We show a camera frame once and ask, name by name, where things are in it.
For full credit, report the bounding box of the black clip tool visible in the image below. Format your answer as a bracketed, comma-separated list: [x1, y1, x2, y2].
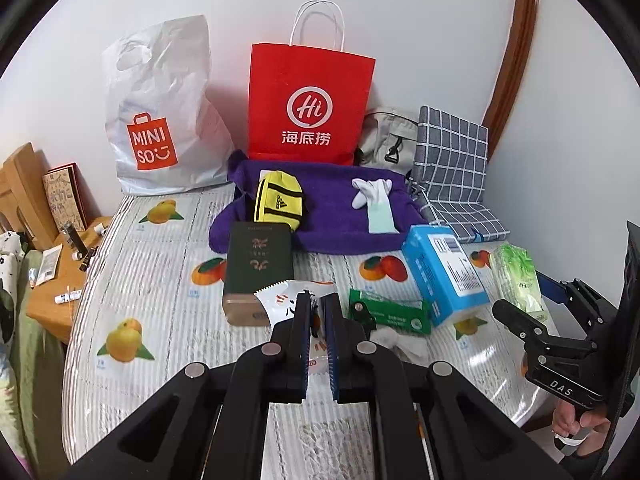
[348, 301, 376, 339]

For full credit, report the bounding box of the green tissue pack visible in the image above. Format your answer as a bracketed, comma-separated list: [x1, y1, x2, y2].
[489, 243, 548, 323]

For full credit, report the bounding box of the white snack packet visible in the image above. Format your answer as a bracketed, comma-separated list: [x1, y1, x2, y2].
[255, 280, 337, 374]

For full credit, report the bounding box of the white tissue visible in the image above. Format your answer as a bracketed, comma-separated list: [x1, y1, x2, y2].
[369, 326, 433, 366]

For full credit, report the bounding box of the green wipes packet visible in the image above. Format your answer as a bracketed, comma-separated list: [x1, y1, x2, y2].
[348, 289, 432, 335]

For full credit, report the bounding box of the yellow black pouch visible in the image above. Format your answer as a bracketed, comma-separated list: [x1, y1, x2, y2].
[253, 170, 304, 232]

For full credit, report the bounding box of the right hand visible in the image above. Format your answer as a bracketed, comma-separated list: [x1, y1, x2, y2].
[551, 400, 611, 445]

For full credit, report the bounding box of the dark green box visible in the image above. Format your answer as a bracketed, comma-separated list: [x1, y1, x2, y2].
[222, 222, 294, 326]

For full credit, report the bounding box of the blue tissue box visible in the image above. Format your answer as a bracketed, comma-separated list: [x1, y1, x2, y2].
[401, 224, 489, 326]

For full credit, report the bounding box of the purple towel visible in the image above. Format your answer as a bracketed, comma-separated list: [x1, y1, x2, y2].
[208, 150, 425, 255]

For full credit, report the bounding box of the grey checked cushion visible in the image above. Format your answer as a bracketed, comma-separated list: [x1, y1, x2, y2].
[409, 106, 509, 243]

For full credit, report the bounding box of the white glove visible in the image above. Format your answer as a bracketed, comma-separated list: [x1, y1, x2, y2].
[352, 178, 393, 209]

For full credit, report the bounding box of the grey backpack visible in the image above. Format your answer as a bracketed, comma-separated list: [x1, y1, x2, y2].
[355, 107, 418, 177]

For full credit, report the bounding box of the wooden side table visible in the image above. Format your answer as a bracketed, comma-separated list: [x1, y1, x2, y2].
[26, 234, 87, 344]

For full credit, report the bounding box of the white Miniso plastic bag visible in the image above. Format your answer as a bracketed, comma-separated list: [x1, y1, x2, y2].
[102, 15, 234, 196]

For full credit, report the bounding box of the red paper shopping bag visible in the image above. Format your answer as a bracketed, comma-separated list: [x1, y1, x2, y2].
[246, 0, 378, 167]

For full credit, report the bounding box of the patterned brown book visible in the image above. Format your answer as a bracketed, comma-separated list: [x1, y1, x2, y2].
[42, 162, 89, 232]

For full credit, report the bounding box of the wooden chair back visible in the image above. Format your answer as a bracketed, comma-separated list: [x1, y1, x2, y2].
[0, 142, 58, 252]

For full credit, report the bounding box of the brown wooden door frame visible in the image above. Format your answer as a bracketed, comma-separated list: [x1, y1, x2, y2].
[483, 0, 538, 158]

